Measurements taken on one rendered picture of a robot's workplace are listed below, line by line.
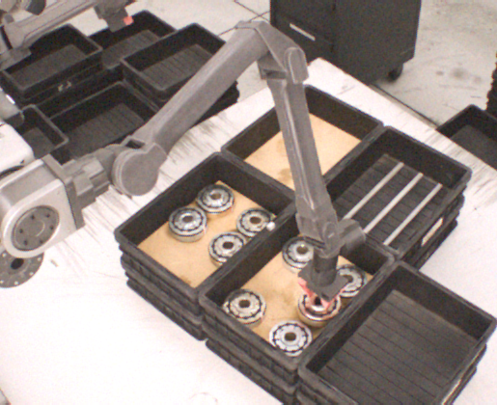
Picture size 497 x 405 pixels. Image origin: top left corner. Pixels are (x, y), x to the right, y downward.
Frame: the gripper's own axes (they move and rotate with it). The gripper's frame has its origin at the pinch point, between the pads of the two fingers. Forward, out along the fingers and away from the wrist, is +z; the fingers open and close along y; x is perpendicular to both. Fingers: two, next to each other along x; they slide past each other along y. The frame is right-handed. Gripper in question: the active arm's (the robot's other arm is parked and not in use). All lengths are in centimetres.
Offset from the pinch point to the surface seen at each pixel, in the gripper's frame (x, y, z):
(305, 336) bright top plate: 8.3, -2.9, 3.3
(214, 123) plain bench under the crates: -44, 79, 20
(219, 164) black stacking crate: -17, 50, 0
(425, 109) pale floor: -179, 69, 87
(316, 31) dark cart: -140, 111, 42
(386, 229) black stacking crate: -33.7, 3.6, 5.6
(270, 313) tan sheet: 7.4, 8.7, 6.4
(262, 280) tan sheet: 1.2, 17.3, 6.4
